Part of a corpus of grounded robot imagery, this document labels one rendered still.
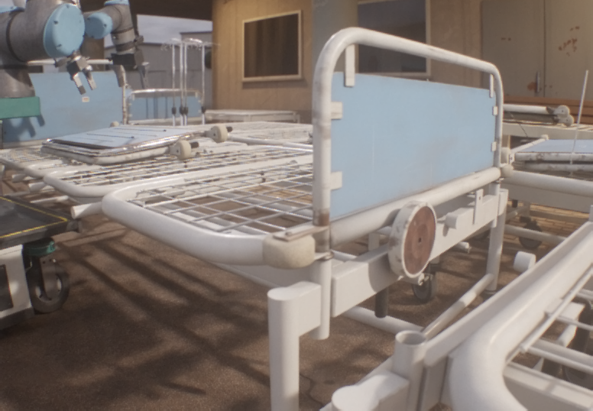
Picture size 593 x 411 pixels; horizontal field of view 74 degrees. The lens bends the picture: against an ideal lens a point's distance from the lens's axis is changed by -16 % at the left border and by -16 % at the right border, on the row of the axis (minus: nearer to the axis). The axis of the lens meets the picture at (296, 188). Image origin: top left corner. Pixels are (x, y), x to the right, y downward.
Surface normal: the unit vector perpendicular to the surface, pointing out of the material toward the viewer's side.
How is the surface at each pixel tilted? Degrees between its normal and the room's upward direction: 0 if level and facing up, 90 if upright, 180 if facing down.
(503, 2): 90
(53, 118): 90
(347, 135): 90
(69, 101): 90
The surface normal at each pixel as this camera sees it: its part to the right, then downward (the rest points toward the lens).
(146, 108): 0.62, 0.15
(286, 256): -0.05, 0.19
